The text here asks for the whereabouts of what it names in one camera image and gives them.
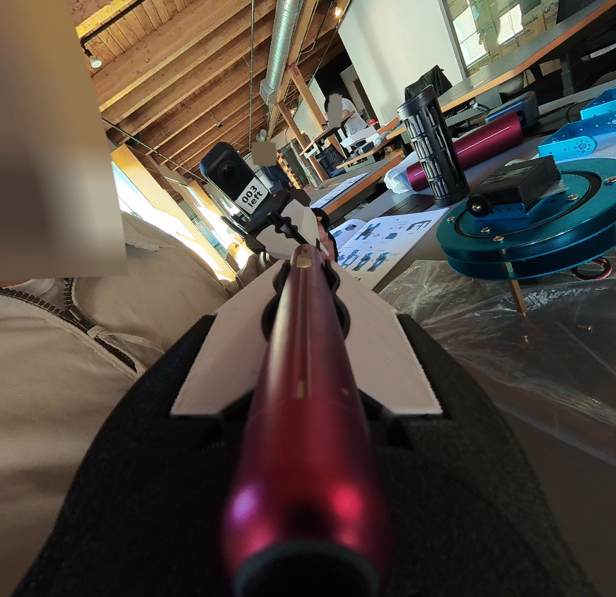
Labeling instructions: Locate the red metal case tube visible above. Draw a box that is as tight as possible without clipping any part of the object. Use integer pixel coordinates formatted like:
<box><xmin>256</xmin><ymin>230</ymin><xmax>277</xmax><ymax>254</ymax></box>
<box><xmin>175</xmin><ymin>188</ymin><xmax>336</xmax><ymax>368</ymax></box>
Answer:
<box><xmin>404</xmin><ymin>111</ymin><xmax>524</xmax><ymax>191</ymax></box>

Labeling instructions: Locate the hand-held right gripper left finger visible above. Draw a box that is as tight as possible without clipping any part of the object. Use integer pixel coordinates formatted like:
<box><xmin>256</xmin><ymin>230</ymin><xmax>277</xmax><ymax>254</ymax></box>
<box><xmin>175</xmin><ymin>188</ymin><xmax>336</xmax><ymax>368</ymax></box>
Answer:
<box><xmin>171</xmin><ymin>260</ymin><xmax>289</xmax><ymax>420</ymax></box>

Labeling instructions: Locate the blue angled metal bracket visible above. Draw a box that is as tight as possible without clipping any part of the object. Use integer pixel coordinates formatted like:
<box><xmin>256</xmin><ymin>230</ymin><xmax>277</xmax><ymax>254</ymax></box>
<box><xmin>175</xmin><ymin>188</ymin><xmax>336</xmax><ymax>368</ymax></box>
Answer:
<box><xmin>580</xmin><ymin>89</ymin><xmax>616</xmax><ymax>121</ymax></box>

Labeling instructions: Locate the grey desk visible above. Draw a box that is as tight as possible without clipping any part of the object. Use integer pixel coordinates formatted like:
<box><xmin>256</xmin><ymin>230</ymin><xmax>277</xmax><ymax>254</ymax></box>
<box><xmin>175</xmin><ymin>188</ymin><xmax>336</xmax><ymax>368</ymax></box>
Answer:
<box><xmin>308</xmin><ymin>101</ymin><xmax>616</xmax><ymax>597</ymax></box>

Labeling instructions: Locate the white instruction manual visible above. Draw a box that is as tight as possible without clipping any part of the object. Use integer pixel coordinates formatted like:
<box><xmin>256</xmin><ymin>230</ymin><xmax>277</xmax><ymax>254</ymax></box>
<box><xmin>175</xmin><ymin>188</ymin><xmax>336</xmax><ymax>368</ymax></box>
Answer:
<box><xmin>329</xmin><ymin>207</ymin><xmax>450</xmax><ymax>290</ymax></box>

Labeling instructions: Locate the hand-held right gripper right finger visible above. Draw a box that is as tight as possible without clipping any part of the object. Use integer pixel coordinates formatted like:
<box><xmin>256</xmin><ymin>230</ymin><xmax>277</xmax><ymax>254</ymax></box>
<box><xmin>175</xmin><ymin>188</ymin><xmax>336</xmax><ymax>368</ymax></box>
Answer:
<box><xmin>322</xmin><ymin>259</ymin><xmax>443</xmax><ymax>417</ymax></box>

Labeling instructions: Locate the red electric screwdriver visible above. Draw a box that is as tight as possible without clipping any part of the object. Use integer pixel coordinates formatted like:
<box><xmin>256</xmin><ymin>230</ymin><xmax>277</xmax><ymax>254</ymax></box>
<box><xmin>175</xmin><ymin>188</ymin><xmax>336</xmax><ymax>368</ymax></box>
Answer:
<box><xmin>221</xmin><ymin>245</ymin><xmax>390</xmax><ymax>597</ymax></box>

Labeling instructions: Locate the silver ventilation duct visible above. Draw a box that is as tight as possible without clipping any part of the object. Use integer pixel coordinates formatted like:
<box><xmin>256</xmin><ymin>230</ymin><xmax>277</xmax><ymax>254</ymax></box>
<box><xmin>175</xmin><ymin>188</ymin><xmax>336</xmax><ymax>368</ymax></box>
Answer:
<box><xmin>260</xmin><ymin>0</ymin><xmax>309</xmax><ymax>108</ymax></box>

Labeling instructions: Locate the large clear plastic bag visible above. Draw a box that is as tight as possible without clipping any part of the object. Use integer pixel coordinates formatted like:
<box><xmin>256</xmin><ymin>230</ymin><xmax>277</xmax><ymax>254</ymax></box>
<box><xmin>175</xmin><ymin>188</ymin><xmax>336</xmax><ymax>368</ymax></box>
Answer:
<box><xmin>375</xmin><ymin>258</ymin><xmax>616</xmax><ymax>415</ymax></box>

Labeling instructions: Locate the person's left hand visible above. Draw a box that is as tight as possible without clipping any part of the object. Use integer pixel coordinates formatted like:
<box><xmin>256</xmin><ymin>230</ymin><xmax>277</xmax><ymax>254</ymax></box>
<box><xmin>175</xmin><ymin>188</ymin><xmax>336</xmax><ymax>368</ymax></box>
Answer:
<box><xmin>312</xmin><ymin>209</ymin><xmax>338</xmax><ymax>257</ymax></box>

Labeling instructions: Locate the person's left forearm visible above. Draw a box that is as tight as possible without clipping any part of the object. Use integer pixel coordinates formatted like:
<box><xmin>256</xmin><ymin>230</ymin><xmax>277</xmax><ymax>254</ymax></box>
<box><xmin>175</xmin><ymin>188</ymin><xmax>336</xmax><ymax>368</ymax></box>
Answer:
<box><xmin>230</xmin><ymin>249</ymin><xmax>280</xmax><ymax>295</ymax></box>

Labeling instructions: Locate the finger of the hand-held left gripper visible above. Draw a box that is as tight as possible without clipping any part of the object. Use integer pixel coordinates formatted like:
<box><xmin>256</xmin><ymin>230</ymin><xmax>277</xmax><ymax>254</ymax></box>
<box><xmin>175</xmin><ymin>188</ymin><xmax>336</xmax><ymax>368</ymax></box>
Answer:
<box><xmin>288</xmin><ymin>204</ymin><xmax>321</xmax><ymax>251</ymax></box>
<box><xmin>254</xmin><ymin>223</ymin><xmax>302</xmax><ymax>260</ymax></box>

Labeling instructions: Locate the black screwdriver bit holder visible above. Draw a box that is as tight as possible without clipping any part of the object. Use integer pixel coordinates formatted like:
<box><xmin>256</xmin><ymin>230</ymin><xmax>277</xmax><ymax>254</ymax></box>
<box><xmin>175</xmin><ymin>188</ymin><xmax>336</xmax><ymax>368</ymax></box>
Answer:
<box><xmin>396</xmin><ymin>84</ymin><xmax>470</xmax><ymax>209</ymax></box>

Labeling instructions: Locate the grey storage case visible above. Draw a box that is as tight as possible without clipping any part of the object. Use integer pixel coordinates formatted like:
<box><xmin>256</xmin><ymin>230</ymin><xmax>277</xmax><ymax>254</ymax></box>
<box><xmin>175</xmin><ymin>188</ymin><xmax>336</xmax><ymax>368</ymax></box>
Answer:
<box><xmin>486</xmin><ymin>91</ymin><xmax>538</xmax><ymax>126</ymax></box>

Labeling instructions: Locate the blue round-end metal plate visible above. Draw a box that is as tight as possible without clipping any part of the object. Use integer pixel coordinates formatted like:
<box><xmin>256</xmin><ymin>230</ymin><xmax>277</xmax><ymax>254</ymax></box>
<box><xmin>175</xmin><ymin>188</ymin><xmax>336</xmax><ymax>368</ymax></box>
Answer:
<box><xmin>537</xmin><ymin>121</ymin><xmax>616</xmax><ymax>160</ymax></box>

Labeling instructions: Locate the blue round turntable base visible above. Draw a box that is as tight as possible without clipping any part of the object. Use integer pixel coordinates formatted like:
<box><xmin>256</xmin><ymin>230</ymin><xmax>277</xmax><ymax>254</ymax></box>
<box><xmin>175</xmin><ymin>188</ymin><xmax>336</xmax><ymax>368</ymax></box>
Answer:
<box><xmin>435</xmin><ymin>158</ymin><xmax>616</xmax><ymax>319</ymax></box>

